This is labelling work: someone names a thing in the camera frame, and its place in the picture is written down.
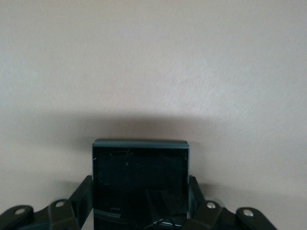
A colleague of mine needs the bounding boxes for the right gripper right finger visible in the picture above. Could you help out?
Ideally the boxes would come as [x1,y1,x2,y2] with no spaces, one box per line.
[188,175,276,230]

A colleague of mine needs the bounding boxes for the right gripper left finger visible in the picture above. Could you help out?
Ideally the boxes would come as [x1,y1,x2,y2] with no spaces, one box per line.
[0,174,94,230]

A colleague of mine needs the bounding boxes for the black square flip phone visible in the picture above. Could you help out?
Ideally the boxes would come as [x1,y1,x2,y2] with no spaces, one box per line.
[92,139,191,230]

